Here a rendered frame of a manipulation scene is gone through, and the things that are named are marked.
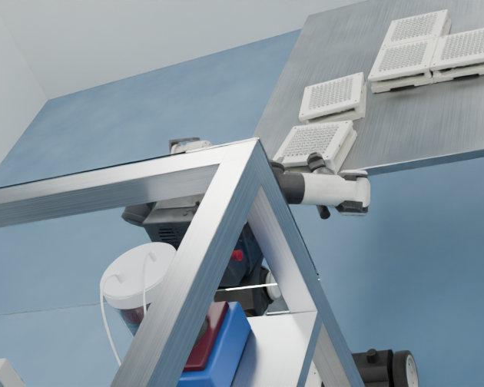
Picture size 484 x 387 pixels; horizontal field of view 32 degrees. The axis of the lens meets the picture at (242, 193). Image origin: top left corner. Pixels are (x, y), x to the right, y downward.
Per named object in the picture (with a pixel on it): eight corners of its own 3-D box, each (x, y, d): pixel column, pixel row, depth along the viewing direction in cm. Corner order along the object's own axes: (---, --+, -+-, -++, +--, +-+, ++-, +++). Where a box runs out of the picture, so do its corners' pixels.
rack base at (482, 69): (443, 51, 344) (442, 46, 342) (505, 40, 332) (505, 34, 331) (434, 83, 326) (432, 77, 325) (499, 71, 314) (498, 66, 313)
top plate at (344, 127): (294, 130, 326) (293, 126, 325) (353, 124, 313) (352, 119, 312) (270, 168, 309) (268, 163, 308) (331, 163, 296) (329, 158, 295)
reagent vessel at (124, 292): (154, 310, 173) (114, 239, 163) (222, 303, 166) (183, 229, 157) (127, 367, 161) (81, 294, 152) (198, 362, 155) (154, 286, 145)
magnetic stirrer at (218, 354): (161, 335, 180) (143, 304, 176) (253, 326, 171) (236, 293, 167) (126, 409, 165) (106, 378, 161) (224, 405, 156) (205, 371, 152)
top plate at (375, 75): (381, 52, 353) (379, 47, 352) (439, 41, 341) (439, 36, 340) (368, 82, 335) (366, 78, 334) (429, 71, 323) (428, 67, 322)
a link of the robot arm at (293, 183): (307, 206, 236) (260, 203, 231) (295, 217, 243) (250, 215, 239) (303, 167, 240) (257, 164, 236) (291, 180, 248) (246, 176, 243)
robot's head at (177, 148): (210, 174, 244) (197, 149, 240) (180, 176, 249) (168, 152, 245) (219, 160, 249) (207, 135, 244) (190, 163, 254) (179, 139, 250)
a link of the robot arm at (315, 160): (299, 157, 291) (305, 174, 280) (326, 147, 290) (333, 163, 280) (311, 186, 297) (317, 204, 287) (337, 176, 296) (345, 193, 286)
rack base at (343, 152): (299, 140, 328) (296, 136, 327) (357, 135, 315) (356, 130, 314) (275, 179, 312) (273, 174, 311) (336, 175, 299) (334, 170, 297)
